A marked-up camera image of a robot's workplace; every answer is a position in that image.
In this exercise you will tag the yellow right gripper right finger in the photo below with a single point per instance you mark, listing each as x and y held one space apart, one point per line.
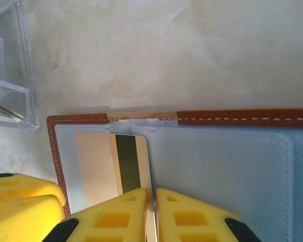
192 221

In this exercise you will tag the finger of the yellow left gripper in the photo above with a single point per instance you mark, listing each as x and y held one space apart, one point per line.
20 221
20 187

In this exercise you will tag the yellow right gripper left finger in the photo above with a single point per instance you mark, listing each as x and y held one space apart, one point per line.
103 221

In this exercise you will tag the brown leather card holder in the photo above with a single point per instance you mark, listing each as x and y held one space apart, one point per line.
217 176

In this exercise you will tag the beige card with dark stripe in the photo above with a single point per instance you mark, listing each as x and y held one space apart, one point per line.
96 164

